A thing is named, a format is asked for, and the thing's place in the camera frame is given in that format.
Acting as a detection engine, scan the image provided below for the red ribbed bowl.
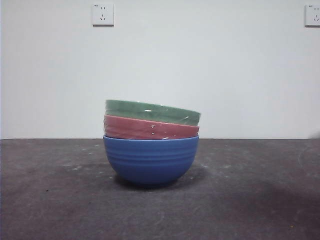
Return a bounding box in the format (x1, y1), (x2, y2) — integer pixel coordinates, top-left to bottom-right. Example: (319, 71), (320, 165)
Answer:
(103, 114), (200, 140)

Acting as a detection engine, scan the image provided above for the blue ribbed bowl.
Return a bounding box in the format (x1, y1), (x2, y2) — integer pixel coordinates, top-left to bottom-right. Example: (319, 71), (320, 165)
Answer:
(102, 134), (200, 187)

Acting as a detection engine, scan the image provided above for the white wall socket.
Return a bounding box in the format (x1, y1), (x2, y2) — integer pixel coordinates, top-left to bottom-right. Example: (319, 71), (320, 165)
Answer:
(91, 3), (115, 28)
(304, 4), (320, 28)

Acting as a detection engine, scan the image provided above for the green ribbed bowl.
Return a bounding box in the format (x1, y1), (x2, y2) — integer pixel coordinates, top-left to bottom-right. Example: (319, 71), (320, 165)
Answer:
(104, 99), (202, 127)

